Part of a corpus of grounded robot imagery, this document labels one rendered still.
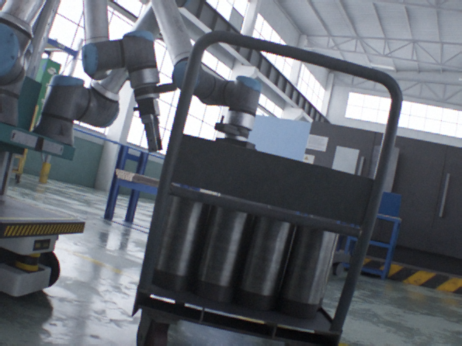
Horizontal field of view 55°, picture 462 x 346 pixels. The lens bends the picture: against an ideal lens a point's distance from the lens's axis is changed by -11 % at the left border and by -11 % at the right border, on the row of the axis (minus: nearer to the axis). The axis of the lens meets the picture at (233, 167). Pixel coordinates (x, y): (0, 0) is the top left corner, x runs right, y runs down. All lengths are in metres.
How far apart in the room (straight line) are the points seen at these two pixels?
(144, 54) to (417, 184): 6.20
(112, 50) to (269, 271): 0.76
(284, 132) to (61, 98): 6.19
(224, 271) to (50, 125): 0.93
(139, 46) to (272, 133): 6.62
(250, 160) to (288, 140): 6.59
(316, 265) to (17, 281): 0.97
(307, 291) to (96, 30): 1.02
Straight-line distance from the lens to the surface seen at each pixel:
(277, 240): 1.40
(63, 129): 1.96
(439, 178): 7.31
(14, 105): 1.59
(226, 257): 1.40
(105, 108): 2.07
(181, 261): 1.41
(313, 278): 1.43
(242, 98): 1.55
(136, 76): 1.42
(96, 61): 1.41
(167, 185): 1.26
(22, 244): 1.66
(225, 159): 1.25
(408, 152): 7.42
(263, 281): 1.41
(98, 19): 1.58
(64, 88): 1.97
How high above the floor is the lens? 0.54
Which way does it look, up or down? 4 degrees up
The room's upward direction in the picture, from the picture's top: 13 degrees clockwise
